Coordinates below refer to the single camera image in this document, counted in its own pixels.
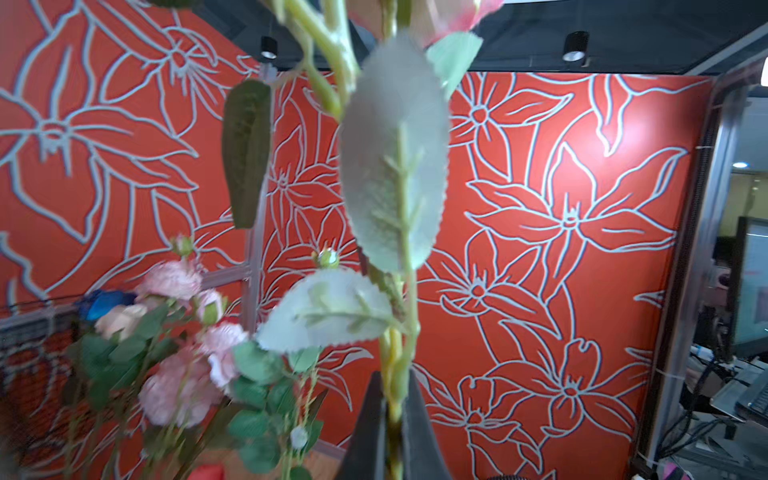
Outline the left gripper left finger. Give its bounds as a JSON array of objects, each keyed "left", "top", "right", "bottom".
[{"left": 334, "top": 371, "right": 387, "bottom": 480}]

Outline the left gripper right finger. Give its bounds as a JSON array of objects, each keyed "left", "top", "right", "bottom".
[{"left": 402, "top": 374, "right": 452, "bottom": 480}]

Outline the large pink peony stem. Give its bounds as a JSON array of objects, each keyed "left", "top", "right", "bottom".
[{"left": 59, "top": 320, "right": 325, "bottom": 480}]

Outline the pink carnation spray stem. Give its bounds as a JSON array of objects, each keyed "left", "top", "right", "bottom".
[{"left": 136, "top": 234, "right": 229, "bottom": 325}]

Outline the cream peach rose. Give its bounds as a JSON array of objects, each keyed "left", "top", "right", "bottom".
[{"left": 95, "top": 304, "right": 148, "bottom": 342}]

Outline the blue rose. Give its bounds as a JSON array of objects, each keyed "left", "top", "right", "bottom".
[{"left": 76, "top": 289, "right": 137, "bottom": 323}]

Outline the pink peach rose stem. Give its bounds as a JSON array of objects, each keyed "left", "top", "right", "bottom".
[{"left": 255, "top": 1, "right": 501, "bottom": 479}]

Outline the computer monitor outside cell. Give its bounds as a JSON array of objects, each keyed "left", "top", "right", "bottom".
[{"left": 725, "top": 216, "right": 767, "bottom": 358}]

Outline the black wire wall basket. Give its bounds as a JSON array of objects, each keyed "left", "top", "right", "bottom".
[{"left": 1, "top": 304, "right": 78, "bottom": 479}]

